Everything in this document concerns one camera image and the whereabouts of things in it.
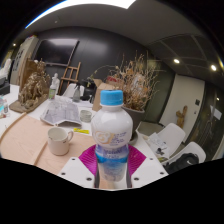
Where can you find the wooden figure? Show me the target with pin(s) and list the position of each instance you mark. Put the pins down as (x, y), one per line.
(181, 116)

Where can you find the dry plant in grey pot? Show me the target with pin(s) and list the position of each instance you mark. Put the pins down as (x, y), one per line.
(136, 90)

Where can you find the grey plant saucer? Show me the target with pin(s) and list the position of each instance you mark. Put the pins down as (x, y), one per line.
(134, 139)

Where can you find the white plastic chair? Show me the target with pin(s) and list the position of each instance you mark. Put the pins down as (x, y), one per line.
(196, 150)
(68, 90)
(173, 133)

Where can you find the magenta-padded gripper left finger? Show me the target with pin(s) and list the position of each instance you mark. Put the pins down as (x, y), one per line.
(77, 171)

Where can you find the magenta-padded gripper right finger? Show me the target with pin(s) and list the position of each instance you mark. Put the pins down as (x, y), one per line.
(146, 171)

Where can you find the spray bottle with green label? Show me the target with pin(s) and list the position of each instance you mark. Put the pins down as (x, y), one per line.
(52, 91)

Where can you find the white drink bottle blue cap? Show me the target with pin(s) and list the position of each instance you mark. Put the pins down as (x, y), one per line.
(111, 133)

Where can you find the white paper stack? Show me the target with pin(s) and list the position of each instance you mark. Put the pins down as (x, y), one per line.
(156, 145)

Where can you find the black backpack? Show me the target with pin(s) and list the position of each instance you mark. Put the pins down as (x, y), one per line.
(181, 163)

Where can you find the dark spray bottle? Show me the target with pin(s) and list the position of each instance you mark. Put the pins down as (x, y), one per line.
(76, 95)

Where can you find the wooden easel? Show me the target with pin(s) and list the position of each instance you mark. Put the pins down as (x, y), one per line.
(70, 78)

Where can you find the white plaster bust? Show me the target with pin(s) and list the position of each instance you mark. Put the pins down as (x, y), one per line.
(55, 81)

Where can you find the small white cup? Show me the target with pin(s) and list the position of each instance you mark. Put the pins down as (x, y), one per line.
(86, 116)

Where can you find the white ceramic mug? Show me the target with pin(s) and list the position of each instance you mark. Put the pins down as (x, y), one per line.
(58, 141)

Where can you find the light wooden drawing board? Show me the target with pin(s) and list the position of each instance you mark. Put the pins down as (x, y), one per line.
(20, 136)

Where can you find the brown cardboard box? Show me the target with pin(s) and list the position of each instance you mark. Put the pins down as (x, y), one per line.
(98, 96)

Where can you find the small yellow object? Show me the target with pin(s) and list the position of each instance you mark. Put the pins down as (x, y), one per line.
(81, 130)

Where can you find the grey printed newspaper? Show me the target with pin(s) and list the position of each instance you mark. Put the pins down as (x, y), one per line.
(61, 111)

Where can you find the black wall screen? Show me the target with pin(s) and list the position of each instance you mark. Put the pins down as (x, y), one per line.
(55, 51)

